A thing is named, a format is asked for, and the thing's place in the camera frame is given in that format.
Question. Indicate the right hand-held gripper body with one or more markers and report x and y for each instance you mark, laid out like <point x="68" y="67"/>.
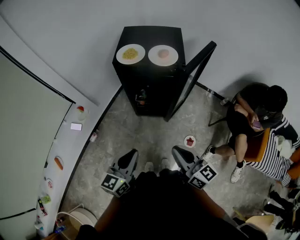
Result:
<point x="201" y="174"/>

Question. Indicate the small white cup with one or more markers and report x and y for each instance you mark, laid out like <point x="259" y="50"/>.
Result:
<point x="39" y="225"/>

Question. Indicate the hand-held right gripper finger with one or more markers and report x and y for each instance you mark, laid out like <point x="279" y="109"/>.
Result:
<point x="187" y="155"/>
<point x="179" y="160"/>

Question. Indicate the small white plate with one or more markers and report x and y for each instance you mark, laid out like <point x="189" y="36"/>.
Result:
<point x="186" y="145"/>

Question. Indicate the person's left forearm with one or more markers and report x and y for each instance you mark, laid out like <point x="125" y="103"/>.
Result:
<point x="107" y="213"/>

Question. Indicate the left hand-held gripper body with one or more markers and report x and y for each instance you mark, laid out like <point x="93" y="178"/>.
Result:
<point x="114" y="182"/>

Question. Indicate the brown cardboard box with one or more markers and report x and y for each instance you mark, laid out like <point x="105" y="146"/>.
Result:
<point x="260" y="221"/>

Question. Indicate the red black can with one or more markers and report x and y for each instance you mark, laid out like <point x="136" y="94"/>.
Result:
<point x="42" y="207"/>

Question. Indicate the orange chair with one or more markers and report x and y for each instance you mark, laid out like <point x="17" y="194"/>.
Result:
<point x="256" y="147"/>

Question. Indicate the person's right white shoe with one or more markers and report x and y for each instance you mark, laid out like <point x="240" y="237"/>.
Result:
<point x="165" y="163"/>

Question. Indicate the black metal chair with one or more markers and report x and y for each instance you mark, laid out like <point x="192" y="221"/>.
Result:
<point x="215" y="122"/>

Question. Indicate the person's white shoe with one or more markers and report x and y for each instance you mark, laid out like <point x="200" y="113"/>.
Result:
<point x="237" y="173"/>
<point x="209" y="153"/>
<point x="165" y="163"/>
<point x="149" y="167"/>

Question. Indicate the white plate with noodles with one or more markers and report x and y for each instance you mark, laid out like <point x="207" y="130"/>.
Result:
<point x="141" y="50"/>

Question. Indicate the white plate with bun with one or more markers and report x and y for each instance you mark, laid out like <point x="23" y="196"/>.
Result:
<point x="171" y="59"/>

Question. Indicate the black mini fridge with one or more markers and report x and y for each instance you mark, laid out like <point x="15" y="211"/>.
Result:
<point x="150" y="77"/>

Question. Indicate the white bowl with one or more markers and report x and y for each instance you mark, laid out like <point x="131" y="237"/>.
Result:
<point x="83" y="116"/>

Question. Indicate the black gear pile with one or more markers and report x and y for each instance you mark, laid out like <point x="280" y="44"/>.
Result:
<point x="281" y="201"/>

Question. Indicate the toy hot dog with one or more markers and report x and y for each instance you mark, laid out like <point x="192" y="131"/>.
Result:
<point x="58" y="163"/>

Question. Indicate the small red label bottle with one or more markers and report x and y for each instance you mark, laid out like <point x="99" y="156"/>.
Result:
<point x="93" y="136"/>

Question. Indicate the grey green panel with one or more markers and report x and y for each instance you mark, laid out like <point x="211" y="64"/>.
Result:
<point x="28" y="129"/>

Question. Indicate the white smartphone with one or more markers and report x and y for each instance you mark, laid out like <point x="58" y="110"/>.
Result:
<point x="76" y="126"/>

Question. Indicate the green packet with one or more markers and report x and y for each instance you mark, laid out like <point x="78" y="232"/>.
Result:
<point x="45" y="199"/>

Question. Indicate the clear plastic bottle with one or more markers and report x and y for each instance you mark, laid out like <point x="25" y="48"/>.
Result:
<point x="224" y="101"/>

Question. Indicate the red white packet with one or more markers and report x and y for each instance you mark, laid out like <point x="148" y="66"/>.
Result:
<point x="49" y="183"/>

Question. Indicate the white crumpled cloth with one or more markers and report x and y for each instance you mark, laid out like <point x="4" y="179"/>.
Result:
<point x="284" y="146"/>

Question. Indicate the black shoulder pack white trim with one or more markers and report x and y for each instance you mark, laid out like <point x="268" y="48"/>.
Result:
<point x="252" y="230"/>

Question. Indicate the red toy piece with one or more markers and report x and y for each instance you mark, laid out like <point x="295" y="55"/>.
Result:
<point x="190" y="141"/>

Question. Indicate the person's black clothing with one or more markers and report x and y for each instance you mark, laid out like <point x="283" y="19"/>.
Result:
<point x="159" y="206"/>

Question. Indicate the person's right forearm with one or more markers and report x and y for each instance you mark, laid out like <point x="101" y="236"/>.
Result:
<point x="206" y="201"/>

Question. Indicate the person's left white shoe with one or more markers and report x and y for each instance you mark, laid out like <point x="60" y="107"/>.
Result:
<point x="149" y="167"/>

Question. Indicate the red strawberry toy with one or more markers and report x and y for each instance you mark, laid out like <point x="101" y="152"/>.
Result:
<point x="80" y="108"/>

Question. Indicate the dark green bottle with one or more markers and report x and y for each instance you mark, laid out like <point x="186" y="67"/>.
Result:
<point x="143" y="93"/>

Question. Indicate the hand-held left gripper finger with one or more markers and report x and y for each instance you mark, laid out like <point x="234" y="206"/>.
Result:
<point x="133" y="164"/>
<point x="123" y="161"/>

